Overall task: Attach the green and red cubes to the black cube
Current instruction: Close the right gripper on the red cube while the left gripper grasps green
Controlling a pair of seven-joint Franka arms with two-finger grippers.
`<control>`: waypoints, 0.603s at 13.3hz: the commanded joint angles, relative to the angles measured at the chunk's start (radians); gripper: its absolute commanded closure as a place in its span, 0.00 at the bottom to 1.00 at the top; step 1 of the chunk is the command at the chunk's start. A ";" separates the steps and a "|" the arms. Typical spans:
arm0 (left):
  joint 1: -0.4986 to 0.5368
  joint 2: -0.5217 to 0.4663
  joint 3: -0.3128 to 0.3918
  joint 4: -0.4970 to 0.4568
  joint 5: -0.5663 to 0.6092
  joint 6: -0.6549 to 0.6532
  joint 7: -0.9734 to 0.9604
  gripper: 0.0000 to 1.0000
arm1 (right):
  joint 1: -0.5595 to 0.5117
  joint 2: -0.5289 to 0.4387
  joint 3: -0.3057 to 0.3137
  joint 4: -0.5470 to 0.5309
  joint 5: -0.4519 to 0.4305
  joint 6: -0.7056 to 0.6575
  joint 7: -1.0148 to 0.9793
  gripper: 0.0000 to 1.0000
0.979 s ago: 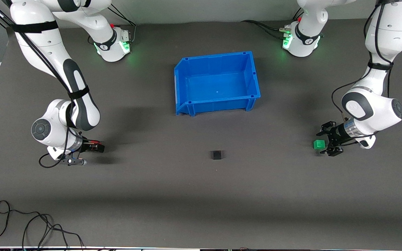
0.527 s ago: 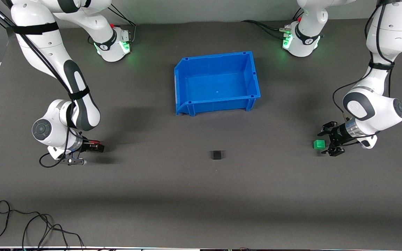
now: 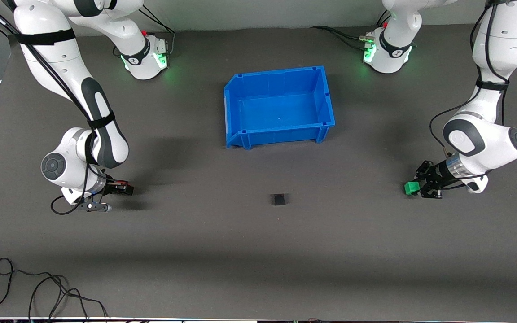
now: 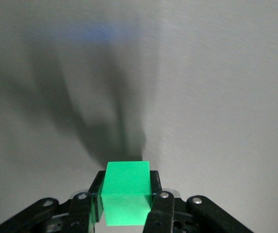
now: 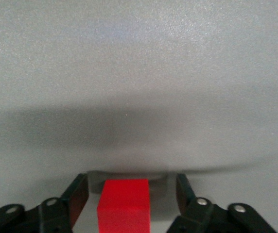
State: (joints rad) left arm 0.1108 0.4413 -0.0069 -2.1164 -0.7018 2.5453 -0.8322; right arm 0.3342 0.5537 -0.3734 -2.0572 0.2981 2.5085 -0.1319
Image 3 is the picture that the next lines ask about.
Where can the blue plastic storage bin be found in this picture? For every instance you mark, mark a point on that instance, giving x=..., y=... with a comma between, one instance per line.
x=281, y=107

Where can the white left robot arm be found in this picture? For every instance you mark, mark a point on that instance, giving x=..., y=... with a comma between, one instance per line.
x=505, y=40

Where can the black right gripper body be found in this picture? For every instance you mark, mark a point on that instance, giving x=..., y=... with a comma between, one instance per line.
x=111, y=185

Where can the small black cube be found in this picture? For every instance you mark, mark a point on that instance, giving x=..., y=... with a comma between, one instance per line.
x=279, y=200

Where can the grey table mat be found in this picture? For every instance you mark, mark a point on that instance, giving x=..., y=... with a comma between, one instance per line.
x=195, y=246

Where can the small green cube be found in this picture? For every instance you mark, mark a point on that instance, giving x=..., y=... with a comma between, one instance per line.
x=410, y=188

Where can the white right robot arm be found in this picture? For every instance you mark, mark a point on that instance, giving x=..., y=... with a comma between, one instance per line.
x=61, y=58

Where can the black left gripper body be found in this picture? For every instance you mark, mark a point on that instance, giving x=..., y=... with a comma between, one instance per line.
x=434, y=175

